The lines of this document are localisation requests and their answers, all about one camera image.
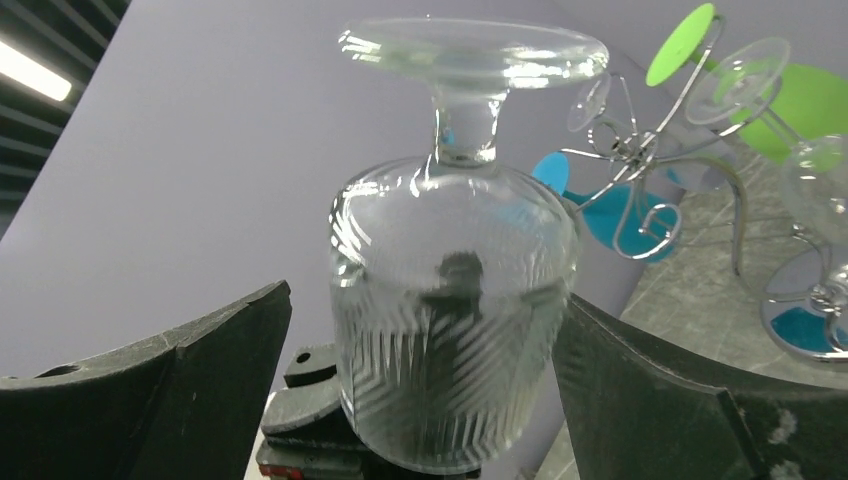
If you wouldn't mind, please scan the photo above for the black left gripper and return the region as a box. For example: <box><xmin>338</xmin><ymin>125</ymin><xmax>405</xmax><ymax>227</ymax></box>
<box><xmin>254</xmin><ymin>343</ymin><xmax>482</xmax><ymax>480</ymax></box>

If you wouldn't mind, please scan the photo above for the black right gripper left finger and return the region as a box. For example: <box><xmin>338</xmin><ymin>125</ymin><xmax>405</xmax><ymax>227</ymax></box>
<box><xmin>1</xmin><ymin>281</ymin><xmax>292</xmax><ymax>479</ymax></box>

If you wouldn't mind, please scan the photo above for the green wine glass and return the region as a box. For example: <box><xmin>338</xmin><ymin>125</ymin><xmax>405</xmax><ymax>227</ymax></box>
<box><xmin>645</xmin><ymin>2</ymin><xmax>847</xmax><ymax>163</ymax></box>

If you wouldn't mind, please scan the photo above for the clear hanging wine glass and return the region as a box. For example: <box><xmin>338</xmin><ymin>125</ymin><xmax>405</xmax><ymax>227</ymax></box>
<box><xmin>684</xmin><ymin>36</ymin><xmax>848</xmax><ymax>246</ymax></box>

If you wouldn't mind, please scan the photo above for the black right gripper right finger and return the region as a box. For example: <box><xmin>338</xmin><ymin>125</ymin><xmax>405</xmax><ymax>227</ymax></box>
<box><xmin>553</xmin><ymin>296</ymin><xmax>847</xmax><ymax>479</ymax></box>

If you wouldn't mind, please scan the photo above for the ribbed clear wine glass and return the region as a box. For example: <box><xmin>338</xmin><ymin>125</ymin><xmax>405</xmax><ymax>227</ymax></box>
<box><xmin>329</xmin><ymin>18</ymin><xmax>609</xmax><ymax>476</ymax></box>

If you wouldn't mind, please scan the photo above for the chrome wire glass rack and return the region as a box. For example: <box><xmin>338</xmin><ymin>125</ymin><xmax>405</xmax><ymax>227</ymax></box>
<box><xmin>559</xmin><ymin>13</ymin><xmax>848</xmax><ymax>364</ymax></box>

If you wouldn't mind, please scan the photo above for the blue wine glass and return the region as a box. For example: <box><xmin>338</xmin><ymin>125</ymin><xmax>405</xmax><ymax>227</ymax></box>
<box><xmin>532</xmin><ymin>152</ymin><xmax>679</xmax><ymax>263</ymax></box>

